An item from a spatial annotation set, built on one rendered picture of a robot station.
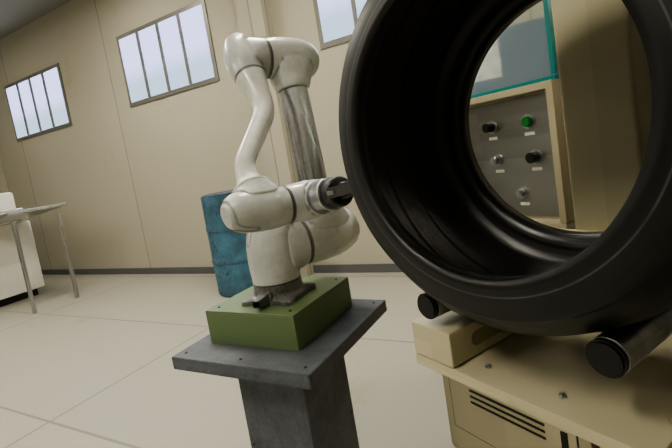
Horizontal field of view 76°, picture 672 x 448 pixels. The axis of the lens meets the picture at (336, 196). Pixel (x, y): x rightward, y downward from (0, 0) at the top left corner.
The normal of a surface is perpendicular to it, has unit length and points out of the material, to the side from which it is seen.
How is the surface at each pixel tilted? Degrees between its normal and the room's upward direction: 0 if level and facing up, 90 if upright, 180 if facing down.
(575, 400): 0
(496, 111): 90
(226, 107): 90
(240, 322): 90
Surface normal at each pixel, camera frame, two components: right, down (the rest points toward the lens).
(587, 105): -0.83, 0.19
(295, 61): 0.52, -0.01
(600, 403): -0.16, -0.98
